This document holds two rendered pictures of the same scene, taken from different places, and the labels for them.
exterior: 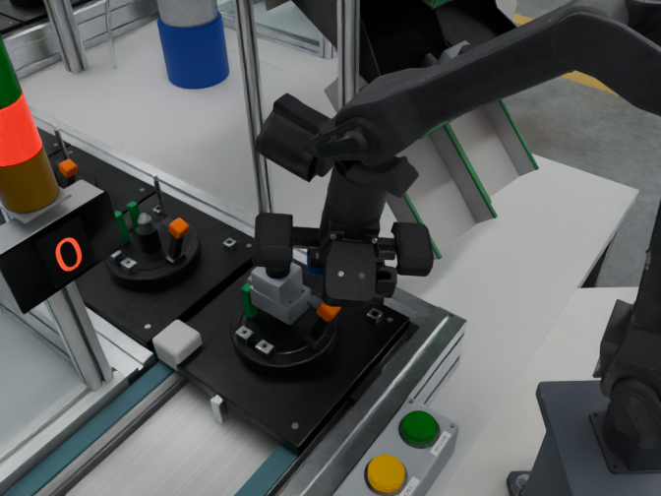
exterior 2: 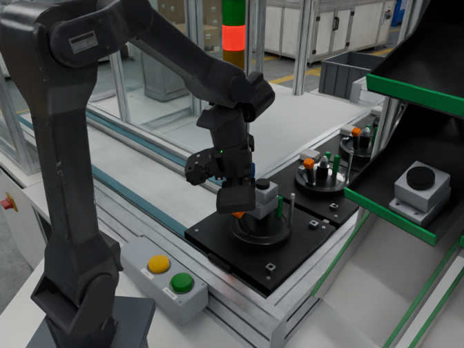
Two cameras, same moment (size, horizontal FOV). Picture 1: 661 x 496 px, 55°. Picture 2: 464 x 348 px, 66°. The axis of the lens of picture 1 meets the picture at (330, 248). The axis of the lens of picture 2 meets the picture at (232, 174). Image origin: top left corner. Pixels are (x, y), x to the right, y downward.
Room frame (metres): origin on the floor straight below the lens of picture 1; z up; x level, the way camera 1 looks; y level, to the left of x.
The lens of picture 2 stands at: (0.53, -0.55, 1.49)
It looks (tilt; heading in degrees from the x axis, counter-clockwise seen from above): 32 degrees down; 95
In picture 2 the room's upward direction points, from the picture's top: straight up
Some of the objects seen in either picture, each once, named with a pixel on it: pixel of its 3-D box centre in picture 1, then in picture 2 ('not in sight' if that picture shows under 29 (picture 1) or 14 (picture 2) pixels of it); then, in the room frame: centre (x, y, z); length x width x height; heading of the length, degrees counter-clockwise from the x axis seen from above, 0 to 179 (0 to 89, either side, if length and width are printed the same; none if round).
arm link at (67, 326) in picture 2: (657, 387); (71, 289); (0.32, -0.28, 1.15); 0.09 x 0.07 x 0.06; 148
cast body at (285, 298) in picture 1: (272, 281); (264, 193); (0.55, 0.07, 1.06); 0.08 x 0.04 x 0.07; 52
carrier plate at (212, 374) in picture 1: (284, 337); (259, 232); (0.55, 0.06, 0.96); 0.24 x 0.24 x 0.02; 52
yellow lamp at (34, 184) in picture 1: (22, 174); (233, 59); (0.47, 0.27, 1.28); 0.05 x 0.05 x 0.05
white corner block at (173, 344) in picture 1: (178, 345); not in sight; (0.53, 0.20, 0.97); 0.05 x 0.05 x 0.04; 52
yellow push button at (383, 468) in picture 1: (386, 474); (159, 264); (0.35, -0.05, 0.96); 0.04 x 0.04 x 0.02
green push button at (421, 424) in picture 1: (419, 429); (181, 284); (0.40, -0.10, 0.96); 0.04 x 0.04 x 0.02
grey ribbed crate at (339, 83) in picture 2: not in sight; (371, 79); (1.32, 2.06, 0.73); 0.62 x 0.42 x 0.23; 142
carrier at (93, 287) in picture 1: (148, 234); (322, 169); (0.70, 0.27, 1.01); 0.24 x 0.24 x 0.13; 52
